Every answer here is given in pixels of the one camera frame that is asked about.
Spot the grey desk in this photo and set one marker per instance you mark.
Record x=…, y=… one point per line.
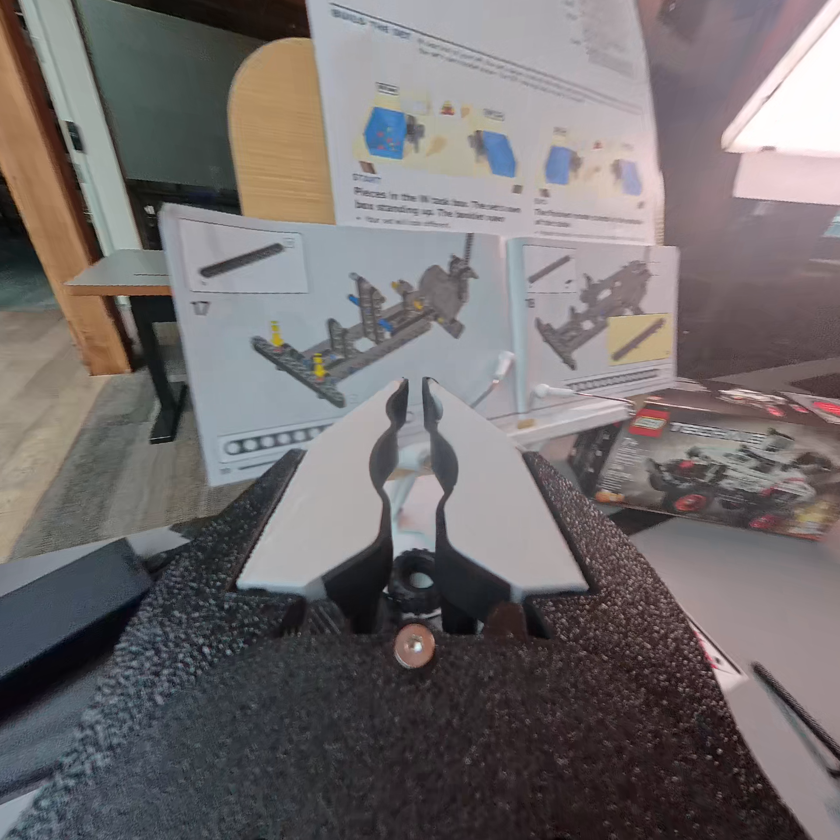
x=754, y=577

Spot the wooden door frame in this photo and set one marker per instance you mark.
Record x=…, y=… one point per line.
x=39, y=197

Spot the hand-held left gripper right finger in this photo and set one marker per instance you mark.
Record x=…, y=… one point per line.
x=512, y=525

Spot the printed task sheet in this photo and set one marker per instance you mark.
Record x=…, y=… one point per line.
x=492, y=65

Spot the open instruction booklet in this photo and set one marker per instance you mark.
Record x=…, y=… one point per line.
x=216, y=367

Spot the toy set box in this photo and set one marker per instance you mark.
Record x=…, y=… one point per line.
x=722, y=459

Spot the black toy tyre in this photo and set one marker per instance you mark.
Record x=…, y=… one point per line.
x=403, y=568

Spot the bright studio light panel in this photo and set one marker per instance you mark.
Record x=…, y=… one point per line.
x=800, y=118

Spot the toy sticker sheet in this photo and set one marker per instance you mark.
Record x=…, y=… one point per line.
x=718, y=656

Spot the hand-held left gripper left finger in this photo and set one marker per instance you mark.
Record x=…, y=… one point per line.
x=321, y=518

